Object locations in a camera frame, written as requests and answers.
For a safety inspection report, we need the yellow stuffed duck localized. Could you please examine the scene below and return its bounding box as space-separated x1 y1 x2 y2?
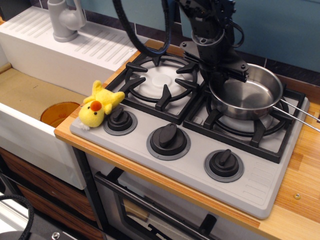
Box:
78 80 125 131

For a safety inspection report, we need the black left stove knob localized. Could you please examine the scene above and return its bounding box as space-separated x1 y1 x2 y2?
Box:
102 107 138 136

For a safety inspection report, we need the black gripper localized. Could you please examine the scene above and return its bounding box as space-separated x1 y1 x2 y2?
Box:
180 24 249 94

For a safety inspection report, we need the black braided cable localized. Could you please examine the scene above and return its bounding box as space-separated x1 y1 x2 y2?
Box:
0 194 35 240

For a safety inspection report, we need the grey toy stove top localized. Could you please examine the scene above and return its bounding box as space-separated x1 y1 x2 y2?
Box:
69 46 311 220

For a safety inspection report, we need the wooden drawer cabinet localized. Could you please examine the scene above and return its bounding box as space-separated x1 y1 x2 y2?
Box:
0 149 105 240

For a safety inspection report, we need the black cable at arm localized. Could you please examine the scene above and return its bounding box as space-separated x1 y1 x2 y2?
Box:
111 0 173 57

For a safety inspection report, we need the black right burner grate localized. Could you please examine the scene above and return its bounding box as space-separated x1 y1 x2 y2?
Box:
183 83 302 164

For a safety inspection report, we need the grey toy faucet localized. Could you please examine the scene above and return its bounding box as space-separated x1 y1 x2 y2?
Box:
47 0 86 43

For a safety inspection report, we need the white toy sink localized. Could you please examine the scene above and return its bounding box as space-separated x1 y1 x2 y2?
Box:
0 6 136 190

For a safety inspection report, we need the stainless steel pan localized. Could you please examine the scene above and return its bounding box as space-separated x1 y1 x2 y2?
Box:
208 63 320 132

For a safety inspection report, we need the black burner grate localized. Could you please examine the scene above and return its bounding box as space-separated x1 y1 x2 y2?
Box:
106 53 205 125
183 83 302 164

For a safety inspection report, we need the black left burner grate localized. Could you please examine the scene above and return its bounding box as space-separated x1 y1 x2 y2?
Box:
106 53 205 125

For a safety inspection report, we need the oven door with handle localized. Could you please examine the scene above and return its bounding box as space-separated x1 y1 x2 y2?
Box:
94 167 254 240

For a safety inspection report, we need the orange plastic plate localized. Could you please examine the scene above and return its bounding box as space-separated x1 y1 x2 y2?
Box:
40 102 80 128

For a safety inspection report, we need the black middle stove knob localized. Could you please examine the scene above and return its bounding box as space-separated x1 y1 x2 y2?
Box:
146 123 191 161

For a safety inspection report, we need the black stove knob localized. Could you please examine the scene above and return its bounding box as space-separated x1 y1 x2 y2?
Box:
204 149 245 183
102 107 138 136
146 123 191 161

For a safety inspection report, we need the black right stove knob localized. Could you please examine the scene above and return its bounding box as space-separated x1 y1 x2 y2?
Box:
204 149 245 183

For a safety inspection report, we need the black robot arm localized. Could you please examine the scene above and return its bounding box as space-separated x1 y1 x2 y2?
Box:
177 0 249 89

